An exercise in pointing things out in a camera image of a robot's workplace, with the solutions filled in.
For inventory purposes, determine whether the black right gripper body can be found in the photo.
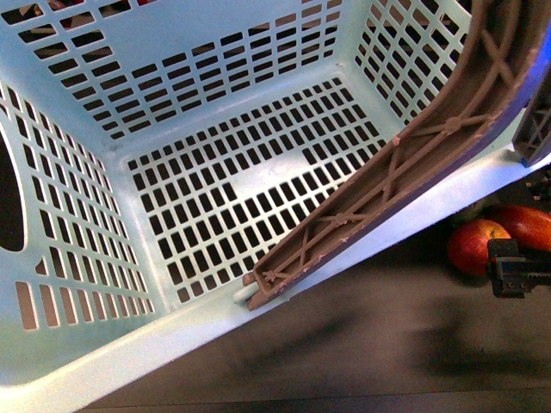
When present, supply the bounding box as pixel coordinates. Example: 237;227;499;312
486;238;550;298

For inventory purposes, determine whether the light blue plastic basket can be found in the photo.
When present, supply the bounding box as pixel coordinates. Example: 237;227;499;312
0;0;551;413

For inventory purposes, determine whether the red yellow mango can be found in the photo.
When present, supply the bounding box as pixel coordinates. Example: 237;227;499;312
486;204;550;252

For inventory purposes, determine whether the red yellow apple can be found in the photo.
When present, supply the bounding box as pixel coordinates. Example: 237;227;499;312
447;219;511;277

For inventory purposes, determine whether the grey basket handle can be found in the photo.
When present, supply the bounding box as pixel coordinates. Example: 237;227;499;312
243;1;550;310

